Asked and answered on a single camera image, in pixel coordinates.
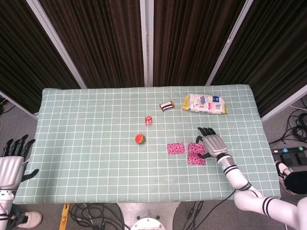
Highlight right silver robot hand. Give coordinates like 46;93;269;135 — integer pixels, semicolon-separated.
195;126;228;160

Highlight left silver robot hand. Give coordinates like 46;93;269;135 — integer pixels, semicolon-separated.
0;134;39;191

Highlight magenta patterned cloth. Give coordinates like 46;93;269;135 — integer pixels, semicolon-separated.
187;142;206;154

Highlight pink patterned square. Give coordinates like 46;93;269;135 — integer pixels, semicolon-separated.
166;142;186;155
187;152;207;166

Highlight white printed plastic bag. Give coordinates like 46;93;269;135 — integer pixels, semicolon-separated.
181;93;228;115

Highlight black white striped snack bar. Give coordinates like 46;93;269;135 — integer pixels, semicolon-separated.
158;101;175;112

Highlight white and black sneaker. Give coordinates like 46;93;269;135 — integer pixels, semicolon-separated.
275;161;295;186

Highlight black foot pedal board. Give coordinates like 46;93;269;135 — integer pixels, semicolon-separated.
271;145;307;168

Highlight green checked tablecloth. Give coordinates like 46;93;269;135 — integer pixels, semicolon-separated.
19;84;281;204

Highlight black trouser leg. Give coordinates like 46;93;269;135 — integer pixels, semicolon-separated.
284;171;307;195

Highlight dark brown curtain panel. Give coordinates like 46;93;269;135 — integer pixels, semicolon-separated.
0;0;81;115
38;0;145;89
211;0;307;118
153;0;248;87

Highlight white partition frame post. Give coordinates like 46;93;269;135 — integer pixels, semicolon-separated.
260;83;307;123
0;90;39;120
25;0;87;89
205;0;255;86
140;0;154;87

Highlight black floor cable bundle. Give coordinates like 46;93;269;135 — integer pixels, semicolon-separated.
69;202;125;230
268;105;307;144

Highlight grey robot pedestal base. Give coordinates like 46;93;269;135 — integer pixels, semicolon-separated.
117;202;184;230

